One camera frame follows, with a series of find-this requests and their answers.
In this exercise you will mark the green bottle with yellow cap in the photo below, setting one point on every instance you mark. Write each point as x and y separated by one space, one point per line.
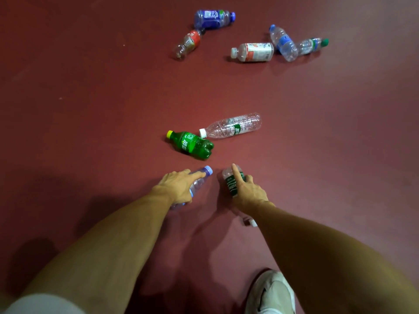
193 145

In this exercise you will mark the clear bottle with blue label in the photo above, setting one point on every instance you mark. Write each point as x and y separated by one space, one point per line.
284 44

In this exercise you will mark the person's right forearm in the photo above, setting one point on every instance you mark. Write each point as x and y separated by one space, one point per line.
327 258

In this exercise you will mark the person's left hand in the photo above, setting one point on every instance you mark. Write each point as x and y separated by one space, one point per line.
175 188

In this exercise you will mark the clear bottle with red label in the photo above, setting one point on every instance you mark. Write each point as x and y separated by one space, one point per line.
189 43

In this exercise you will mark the person's right thumb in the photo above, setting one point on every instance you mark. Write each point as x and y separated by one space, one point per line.
238 176

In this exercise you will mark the blue bottle with blue cap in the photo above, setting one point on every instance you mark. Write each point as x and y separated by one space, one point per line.
211 18

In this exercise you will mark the white shoe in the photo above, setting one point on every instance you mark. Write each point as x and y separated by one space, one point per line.
270 294

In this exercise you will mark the person's right hand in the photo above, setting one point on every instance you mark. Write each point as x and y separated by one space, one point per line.
250 196

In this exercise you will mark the clear bottle with dark green label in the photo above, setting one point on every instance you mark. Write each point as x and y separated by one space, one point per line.
230 184

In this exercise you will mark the clear bottle with purple cap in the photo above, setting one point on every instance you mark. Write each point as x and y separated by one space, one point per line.
198 184

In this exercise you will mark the person's left forearm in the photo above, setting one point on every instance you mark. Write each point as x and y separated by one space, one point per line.
104 251

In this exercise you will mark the clear bottle with green cap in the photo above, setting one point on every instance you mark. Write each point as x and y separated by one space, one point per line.
311 45

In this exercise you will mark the white shirt sleeve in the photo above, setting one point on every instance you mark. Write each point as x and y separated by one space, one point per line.
42 305

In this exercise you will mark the clear bottle with white label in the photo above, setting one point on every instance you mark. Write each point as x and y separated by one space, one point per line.
255 52

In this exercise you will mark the person's left thumb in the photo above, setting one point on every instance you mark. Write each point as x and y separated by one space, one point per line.
198 176

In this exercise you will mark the clear bottle with white cap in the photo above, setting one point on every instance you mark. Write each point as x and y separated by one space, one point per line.
229 126

